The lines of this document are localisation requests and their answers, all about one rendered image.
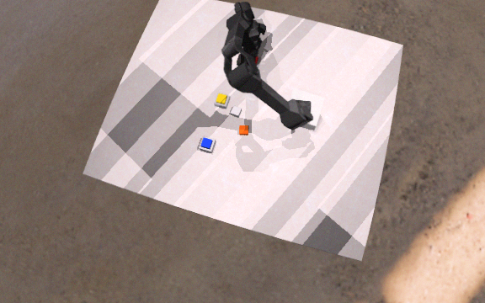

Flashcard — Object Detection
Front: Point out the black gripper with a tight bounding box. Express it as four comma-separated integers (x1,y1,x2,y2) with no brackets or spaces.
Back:
237,23,266,66

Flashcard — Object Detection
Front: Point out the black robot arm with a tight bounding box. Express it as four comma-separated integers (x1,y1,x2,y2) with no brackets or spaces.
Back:
221,2,314,130

